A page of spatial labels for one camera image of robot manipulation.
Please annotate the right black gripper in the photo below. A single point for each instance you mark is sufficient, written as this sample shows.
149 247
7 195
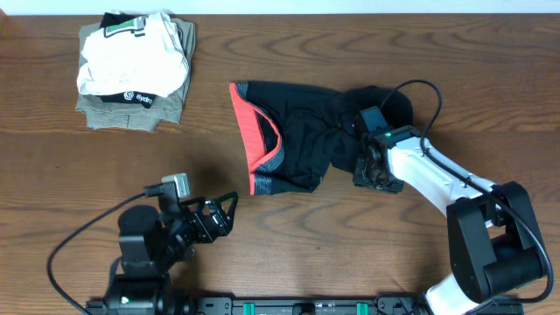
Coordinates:
360 178

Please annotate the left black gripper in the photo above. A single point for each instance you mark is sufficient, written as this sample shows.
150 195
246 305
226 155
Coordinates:
209 220

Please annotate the black leggings with red waistband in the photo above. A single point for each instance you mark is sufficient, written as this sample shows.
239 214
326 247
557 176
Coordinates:
293 133

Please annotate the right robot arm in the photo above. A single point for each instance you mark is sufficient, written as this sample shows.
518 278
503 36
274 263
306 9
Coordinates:
495 245

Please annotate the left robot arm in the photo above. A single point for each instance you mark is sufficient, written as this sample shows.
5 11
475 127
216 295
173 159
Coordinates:
151 241

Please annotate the khaki folded garment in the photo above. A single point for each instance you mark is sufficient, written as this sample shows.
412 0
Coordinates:
102 115

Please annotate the white folded t-shirt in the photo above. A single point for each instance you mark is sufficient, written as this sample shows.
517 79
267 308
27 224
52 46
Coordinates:
143 54

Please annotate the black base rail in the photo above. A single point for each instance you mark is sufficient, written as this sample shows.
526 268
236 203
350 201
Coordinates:
383 305

